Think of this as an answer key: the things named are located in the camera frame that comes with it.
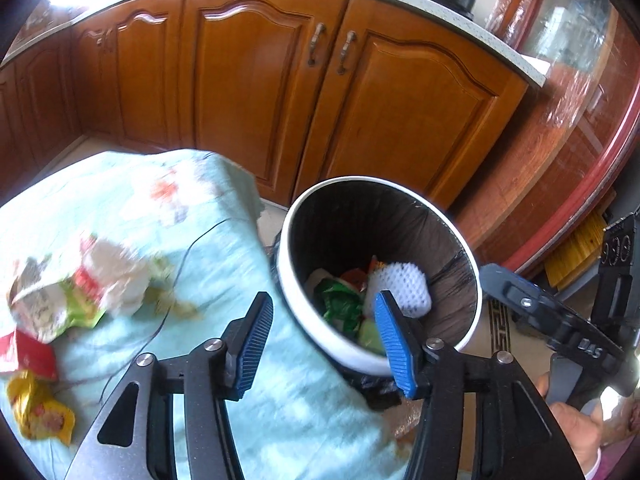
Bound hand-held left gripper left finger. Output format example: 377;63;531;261
65;291;275;480

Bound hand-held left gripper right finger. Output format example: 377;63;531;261
374;290;586;480

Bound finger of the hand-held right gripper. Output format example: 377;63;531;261
479;262;596;356

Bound white bin with black bag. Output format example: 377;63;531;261
270;176;483;411

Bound white foam fruit net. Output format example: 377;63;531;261
362;260;433;318

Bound green foil wrapper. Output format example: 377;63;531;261
317;280;366;333

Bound red wrapper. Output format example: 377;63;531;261
340;255;386;291

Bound person's right forearm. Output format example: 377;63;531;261
582;440;640;480

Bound person's right hand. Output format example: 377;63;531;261
536;372;631;480

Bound patterned floor rug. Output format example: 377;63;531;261
482;295;551;356

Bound yellow wooden slat stool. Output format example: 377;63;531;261
542;210;608;288

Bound floral teal tablecloth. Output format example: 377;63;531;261
0;149;416;480

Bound green white snack packet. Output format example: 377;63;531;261
10;237;173;343

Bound yellow snack packet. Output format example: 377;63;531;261
6;370;77;446

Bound red snack packet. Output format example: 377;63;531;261
0;327;58;381

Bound wooden lower cabinets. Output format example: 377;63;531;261
0;0;531;211

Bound thin black cable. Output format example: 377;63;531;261
97;217;236;406

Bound glass door with red frame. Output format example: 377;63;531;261
450;0;640;281

